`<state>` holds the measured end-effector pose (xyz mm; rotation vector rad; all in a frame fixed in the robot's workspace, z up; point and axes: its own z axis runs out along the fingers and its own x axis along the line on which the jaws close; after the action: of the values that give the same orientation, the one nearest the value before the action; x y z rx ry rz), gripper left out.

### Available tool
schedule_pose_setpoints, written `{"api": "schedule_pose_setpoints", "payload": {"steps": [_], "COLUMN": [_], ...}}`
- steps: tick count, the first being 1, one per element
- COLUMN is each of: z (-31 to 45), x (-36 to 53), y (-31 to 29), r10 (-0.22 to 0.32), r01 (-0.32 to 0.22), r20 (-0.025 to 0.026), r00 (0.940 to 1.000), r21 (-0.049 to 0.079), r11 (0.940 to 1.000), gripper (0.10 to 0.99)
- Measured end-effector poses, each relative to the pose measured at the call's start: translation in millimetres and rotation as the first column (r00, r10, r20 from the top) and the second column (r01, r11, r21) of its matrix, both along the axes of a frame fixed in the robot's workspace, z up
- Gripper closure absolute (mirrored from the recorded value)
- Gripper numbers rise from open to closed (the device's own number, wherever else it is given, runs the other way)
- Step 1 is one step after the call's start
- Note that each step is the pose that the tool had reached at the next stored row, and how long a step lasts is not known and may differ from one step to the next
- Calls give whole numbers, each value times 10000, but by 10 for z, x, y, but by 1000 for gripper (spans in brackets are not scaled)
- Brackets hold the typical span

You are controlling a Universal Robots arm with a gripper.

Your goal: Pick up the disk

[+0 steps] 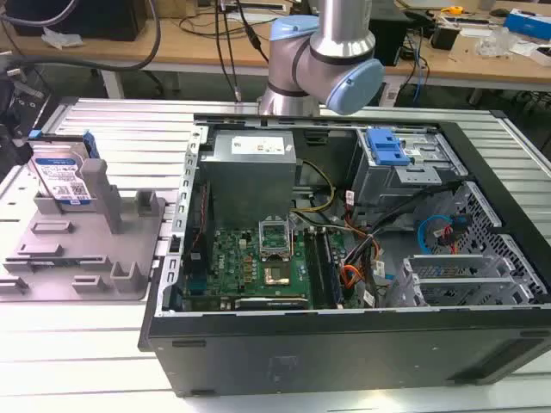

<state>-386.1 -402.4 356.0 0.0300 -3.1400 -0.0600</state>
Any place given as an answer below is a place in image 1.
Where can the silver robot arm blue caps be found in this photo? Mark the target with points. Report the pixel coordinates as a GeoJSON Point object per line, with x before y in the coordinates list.
{"type": "Point", "coordinates": [327, 56]}

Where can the metal disk bay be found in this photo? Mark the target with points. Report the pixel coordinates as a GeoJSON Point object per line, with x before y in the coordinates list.
{"type": "Point", "coordinates": [456, 279]}

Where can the hard disk in blue carrier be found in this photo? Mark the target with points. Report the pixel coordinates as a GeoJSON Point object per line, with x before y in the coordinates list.
{"type": "Point", "coordinates": [58, 170]}

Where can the grey power supply unit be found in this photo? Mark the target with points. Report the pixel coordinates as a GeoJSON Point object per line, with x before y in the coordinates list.
{"type": "Point", "coordinates": [247, 176]}

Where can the green motherboard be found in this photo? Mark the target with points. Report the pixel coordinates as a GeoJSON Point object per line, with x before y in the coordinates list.
{"type": "Point", "coordinates": [254, 269]}

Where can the RAM slot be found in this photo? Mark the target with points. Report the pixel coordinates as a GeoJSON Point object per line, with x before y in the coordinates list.
{"type": "Point", "coordinates": [319, 269]}

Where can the blue drive bay latch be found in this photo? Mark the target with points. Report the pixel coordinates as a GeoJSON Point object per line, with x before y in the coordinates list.
{"type": "Point", "coordinates": [386, 148]}

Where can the metal drive cage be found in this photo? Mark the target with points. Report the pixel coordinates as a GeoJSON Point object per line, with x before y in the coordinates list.
{"type": "Point", "coordinates": [400, 176]}

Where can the black open PC case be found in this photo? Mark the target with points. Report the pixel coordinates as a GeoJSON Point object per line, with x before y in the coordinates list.
{"type": "Point", "coordinates": [344, 335]}

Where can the wooden desk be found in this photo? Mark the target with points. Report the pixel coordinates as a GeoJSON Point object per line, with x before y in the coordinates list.
{"type": "Point", "coordinates": [172, 47]}

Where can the grey parts rack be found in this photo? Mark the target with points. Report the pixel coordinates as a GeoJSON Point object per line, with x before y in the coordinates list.
{"type": "Point", "coordinates": [82, 254]}

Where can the black computer tower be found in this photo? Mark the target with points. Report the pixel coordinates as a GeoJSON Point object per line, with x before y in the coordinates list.
{"type": "Point", "coordinates": [389, 34]}

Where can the black box on desk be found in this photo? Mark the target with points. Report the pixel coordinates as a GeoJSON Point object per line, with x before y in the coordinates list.
{"type": "Point", "coordinates": [77, 19]}

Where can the blue cardboard box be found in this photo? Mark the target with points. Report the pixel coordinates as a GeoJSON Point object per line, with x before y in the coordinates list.
{"type": "Point", "coordinates": [527, 23]}

